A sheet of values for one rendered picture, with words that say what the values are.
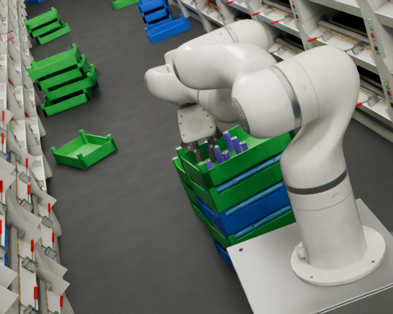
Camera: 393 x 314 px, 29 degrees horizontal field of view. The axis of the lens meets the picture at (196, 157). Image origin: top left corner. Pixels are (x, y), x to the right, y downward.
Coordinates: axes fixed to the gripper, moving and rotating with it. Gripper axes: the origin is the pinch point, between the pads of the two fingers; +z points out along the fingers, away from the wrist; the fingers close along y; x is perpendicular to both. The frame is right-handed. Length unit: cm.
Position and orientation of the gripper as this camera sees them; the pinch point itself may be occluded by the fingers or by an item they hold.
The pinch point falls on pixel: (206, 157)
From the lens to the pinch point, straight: 213.8
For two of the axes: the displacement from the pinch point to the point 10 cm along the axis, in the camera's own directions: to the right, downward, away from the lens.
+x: 2.6, -0.3, 9.7
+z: 2.6, 9.6, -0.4
